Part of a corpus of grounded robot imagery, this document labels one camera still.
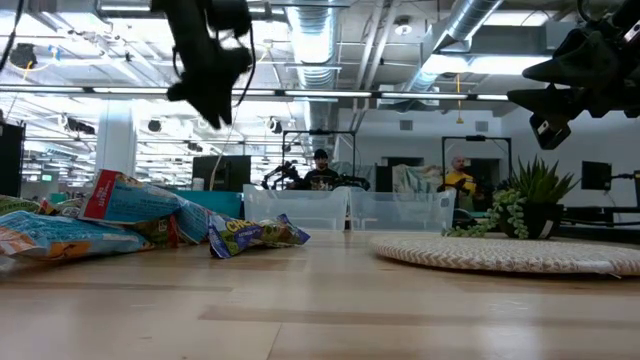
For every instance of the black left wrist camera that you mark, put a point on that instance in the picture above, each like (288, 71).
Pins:
(227, 17)

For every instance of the green plant in black pot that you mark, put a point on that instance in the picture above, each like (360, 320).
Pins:
(537, 190)

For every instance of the black rig frame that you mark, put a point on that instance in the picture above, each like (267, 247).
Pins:
(475, 138)
(320, 132)

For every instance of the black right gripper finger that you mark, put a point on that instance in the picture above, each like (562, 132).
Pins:
(550, 101)
(585, 61)

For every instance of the large black monitor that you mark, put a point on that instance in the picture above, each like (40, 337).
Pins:
(230, 172)

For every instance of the round woven beige placemat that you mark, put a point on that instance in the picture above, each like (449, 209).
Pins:
(500, 255)

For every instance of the teal plastic bin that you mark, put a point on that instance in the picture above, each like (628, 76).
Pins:
(227, 200)

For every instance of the white pillar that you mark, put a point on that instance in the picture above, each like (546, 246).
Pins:
(116, 145)

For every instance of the black panel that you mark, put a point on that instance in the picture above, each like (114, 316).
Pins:
(11, 155)

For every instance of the blue green Chewy granola bar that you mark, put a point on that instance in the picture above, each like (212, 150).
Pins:
(240, 235)

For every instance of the red white granola bar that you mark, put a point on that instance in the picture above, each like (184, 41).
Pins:
(65, 209)

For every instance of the pale draped cloth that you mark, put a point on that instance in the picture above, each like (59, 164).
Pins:
(415, 179)

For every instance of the long LED light bar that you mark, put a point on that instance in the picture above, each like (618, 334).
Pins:
(325, 93)

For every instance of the silver ventilation duct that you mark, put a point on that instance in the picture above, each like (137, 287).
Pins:
(470, 15)
(314, 35)

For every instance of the small black monitor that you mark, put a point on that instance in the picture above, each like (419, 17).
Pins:
(596, 175)

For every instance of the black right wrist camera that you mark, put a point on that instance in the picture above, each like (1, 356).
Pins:
(550, 132)

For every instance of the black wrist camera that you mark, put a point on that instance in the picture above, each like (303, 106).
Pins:
(550, 132)
(227, 17)

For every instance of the light blue orange granola bar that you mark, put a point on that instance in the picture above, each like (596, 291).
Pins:
(65, 235)

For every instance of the black aluminium table frame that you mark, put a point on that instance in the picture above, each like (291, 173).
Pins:
(600, 234)

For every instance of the clear plastic bin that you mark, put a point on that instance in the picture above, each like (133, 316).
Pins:
(400, 210)
(320, 207)

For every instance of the person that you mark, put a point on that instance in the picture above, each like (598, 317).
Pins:
(460, 182)
(320, 179)

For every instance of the black ceiling device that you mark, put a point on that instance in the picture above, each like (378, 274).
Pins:
(22, 55)

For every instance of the dark blue granola bar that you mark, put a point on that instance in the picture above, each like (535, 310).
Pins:
(195, 220)

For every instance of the light blue red-ended granola bar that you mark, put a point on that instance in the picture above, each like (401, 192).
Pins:
(130, 197)

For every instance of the black background robot arm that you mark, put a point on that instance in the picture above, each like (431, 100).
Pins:
(356, 182)
(282, 172)

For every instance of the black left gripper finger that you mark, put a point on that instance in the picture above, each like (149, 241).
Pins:
(182, 91)
(215, 102)

